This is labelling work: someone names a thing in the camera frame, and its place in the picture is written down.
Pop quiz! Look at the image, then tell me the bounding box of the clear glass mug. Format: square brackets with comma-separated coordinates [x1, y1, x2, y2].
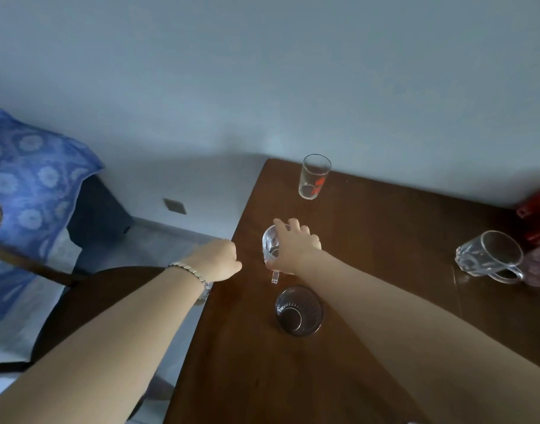
[262, 224, 297, 285]
[455, 230, 525, 285]

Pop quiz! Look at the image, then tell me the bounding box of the blue floral pillow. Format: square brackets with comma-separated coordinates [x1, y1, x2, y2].
[0, 108, 105, 325]

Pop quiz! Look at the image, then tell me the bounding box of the silver link bracelet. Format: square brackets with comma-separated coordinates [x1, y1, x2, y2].
[167, 261, 214, 305]

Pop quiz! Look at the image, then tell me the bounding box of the dark wooden chair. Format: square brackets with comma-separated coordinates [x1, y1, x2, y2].
[0, 197, 209, 424]

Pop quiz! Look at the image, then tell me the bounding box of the white sheet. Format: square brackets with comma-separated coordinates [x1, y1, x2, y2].
[0, 276, 72, 363]

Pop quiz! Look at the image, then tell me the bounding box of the person's right hand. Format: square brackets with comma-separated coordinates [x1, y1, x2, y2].
[265, 217, 322, 275]

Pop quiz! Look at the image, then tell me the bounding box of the clear tumbler with red print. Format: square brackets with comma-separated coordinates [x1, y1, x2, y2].
[298, 154, 332, 201]

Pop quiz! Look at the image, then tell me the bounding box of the group of red drink bottles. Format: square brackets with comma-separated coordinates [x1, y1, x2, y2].
[516, 184, 540, 248]

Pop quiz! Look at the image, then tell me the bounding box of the wall outlet plate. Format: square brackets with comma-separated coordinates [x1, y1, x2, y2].
[162, 198, 188, 216]

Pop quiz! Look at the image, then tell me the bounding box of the person's left forearm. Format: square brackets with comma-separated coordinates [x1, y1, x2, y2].
[0, 267, 209, 424]

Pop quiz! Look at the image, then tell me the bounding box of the person's left hand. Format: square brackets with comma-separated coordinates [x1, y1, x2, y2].
[183, 238, 244, 283]

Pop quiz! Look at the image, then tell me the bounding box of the person's right forearm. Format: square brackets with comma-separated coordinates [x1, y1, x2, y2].
[294, 249, 540, 424]

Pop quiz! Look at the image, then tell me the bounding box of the small smoky glass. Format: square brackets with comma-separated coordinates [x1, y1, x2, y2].
[275, 285, 324, 338]

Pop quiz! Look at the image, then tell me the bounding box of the brown wooden table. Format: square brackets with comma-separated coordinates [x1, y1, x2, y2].
[163, 158, 540, 424]

